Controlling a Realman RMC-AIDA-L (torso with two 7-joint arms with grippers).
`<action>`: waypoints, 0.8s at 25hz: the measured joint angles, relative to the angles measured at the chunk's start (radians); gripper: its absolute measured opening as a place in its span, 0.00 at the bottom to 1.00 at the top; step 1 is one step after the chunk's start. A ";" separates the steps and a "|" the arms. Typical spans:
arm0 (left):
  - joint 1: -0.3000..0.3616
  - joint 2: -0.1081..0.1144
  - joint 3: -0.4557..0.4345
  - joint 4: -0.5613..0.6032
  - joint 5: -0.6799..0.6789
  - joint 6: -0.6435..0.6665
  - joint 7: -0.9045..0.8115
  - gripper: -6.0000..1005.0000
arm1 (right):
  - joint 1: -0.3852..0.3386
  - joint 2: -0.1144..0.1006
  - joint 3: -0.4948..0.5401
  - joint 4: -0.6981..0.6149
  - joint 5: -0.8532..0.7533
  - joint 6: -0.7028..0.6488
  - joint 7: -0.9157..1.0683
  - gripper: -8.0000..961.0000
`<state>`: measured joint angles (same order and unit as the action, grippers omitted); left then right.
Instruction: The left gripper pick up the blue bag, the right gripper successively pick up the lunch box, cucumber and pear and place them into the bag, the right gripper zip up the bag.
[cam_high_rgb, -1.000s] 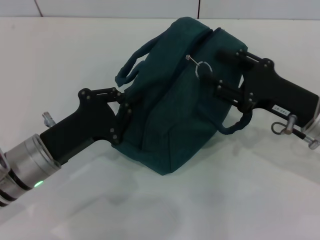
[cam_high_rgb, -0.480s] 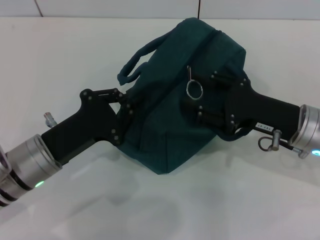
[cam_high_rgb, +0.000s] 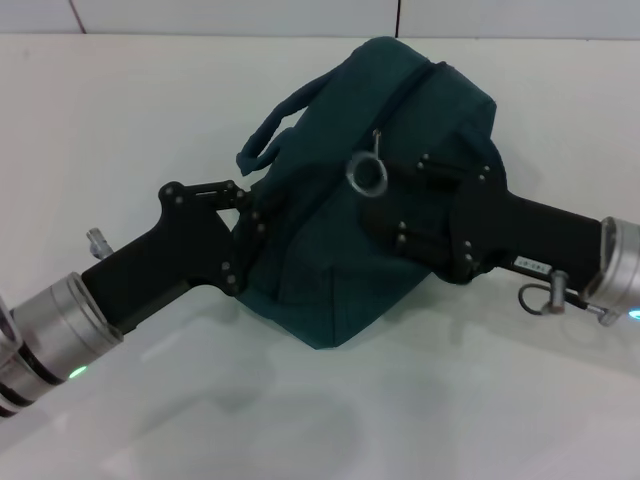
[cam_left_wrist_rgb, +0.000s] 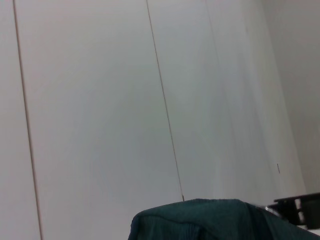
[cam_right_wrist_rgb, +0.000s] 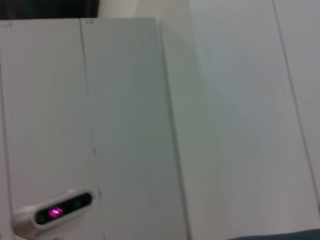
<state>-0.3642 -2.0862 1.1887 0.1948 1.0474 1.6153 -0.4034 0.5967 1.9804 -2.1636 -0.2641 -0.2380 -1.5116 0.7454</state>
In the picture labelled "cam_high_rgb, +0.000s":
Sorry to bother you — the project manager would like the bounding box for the small silver connector stub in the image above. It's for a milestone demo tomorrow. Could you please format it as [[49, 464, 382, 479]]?
[[85, 226, 114, 262]]

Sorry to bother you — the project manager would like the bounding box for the dark teal fabric bag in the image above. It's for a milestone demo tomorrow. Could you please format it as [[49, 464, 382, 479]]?
[[234, 35, 509, 353]]

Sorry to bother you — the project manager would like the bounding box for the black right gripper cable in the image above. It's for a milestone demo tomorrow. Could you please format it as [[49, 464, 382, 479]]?
[[518, 268, 627, 327]]

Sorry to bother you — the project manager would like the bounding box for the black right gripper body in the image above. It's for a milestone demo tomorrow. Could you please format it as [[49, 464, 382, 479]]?
[[446, 163, 609, 297]]

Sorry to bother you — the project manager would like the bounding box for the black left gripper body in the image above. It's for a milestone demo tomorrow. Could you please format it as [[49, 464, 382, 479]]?
[[79, 180, 239, 333]]

